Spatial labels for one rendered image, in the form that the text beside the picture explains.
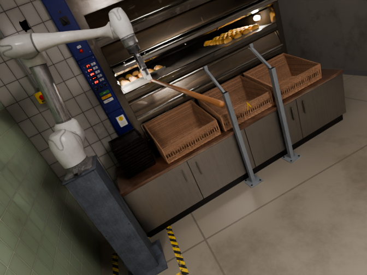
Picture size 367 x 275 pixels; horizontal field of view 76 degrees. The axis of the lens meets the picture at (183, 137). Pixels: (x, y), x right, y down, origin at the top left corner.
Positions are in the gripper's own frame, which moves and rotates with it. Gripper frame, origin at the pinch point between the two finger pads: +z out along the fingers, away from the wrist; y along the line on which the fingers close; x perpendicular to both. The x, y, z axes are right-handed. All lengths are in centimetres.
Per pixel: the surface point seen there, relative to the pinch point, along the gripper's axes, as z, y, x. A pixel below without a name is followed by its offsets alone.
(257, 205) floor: 135, 4, 36
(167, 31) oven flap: -19, -79, 44
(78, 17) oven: -57, -75, -21
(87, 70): -19, -72, -36
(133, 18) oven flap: -40, -73, 19
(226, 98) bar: 45, -21, 53
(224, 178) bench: 116, -27, 26
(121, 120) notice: 34, -73, -33
